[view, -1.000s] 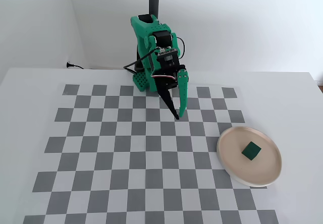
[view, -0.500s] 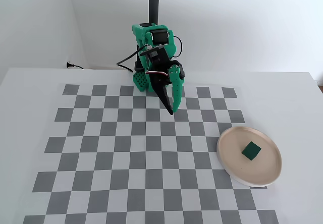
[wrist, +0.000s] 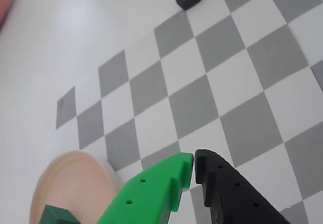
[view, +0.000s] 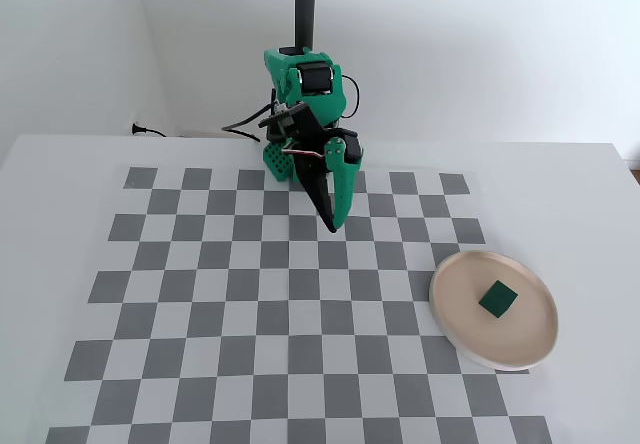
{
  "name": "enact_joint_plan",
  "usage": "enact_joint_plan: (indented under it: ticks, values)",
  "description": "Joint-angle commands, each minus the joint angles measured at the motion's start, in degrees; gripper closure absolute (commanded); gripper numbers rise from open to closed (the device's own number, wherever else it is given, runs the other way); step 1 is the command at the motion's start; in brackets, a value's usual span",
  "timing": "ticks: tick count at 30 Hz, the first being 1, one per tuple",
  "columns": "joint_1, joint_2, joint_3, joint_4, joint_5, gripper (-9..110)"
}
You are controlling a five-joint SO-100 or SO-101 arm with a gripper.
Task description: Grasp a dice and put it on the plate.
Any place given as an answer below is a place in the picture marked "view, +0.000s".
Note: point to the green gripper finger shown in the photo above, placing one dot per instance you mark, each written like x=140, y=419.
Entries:
x=342, y=189

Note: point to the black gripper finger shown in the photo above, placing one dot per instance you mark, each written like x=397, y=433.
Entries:
x=317, y=184

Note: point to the dark green cube dice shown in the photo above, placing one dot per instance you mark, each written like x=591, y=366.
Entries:
x=497, y=300

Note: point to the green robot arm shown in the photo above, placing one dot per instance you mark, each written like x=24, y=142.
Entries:
x=330, y=104

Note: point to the beige round plate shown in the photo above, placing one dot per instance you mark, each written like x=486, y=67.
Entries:
x=460, y=284

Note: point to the black vertical pole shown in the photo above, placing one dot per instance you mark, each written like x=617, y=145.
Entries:
x=305, y=4

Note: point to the grey white checkerboard mat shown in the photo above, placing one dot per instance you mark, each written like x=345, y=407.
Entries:
x=250, y=314

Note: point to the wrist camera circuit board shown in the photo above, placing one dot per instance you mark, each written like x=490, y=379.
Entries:
x=287, y=114

